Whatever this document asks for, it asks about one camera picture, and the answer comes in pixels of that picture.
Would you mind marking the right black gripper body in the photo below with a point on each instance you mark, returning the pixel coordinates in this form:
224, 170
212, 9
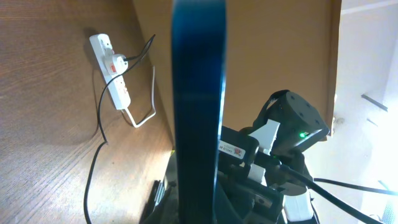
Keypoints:
248, 189

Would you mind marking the blue screen Galaxy smartphone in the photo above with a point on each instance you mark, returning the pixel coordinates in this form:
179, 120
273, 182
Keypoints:
198, 77

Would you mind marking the white USB charger plug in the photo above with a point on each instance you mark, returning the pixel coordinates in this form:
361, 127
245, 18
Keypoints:
115, 64

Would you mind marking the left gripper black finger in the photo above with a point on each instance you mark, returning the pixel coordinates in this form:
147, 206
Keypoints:
155, 205

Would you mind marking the white power strip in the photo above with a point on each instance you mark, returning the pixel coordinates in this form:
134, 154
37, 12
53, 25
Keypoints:
102, 47

